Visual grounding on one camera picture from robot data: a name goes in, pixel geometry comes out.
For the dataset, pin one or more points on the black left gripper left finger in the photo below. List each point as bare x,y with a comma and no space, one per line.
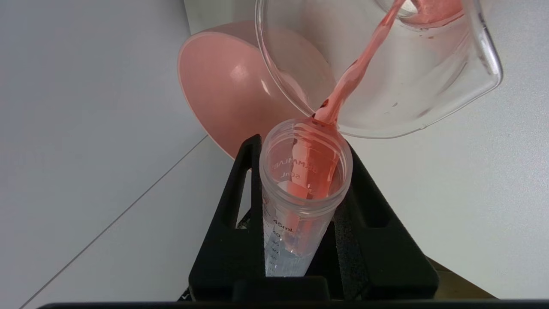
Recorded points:
231,240

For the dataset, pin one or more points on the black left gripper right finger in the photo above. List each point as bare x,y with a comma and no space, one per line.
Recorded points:
381,262

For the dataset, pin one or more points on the test tube with red pigment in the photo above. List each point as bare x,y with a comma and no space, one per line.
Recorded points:
296,231

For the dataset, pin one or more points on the clear glass beaker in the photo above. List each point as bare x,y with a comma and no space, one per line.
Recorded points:
429,77

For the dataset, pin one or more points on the pink plastic bowl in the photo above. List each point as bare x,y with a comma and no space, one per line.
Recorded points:
218,94

